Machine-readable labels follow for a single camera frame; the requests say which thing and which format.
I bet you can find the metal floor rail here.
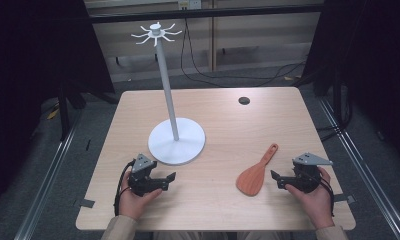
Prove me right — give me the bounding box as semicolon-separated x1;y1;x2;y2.
13;109;84;240
317;96;400;240

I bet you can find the black curtain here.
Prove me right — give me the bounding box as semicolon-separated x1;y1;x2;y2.
302;0;400;161
0;0;116;214

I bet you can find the grey tape strip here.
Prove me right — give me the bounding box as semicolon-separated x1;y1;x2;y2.
75;198;96;209
333;193;356;205

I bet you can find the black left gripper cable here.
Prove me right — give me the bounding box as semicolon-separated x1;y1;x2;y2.
113;159;137;217

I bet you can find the black metal stand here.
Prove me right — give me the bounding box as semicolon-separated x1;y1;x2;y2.
56;79;87;142

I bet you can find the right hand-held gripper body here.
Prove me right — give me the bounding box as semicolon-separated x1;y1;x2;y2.
277;152;334;194

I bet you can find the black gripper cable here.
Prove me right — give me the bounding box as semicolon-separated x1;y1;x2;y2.
309;168;336;218
113;159;137;217

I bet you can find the wooden rice paddle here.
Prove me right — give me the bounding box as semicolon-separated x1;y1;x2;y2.
235;143;279;197

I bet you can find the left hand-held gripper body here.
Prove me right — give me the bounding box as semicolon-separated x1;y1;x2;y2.
127;153;169;197

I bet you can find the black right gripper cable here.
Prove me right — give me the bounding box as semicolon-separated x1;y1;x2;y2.
309;168;336;218

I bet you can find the person's right hand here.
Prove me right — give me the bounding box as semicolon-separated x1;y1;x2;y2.
284;166;336;230

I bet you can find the wall power outlet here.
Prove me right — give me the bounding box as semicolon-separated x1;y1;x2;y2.
177;0;203;11

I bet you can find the person's left hand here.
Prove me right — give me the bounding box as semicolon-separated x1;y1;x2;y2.
118;170;164;221

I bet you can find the white hook stand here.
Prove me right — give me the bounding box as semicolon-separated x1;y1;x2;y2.
130;21;207;166

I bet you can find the black floor cable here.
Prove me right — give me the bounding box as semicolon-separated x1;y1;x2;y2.
179;17;309;89

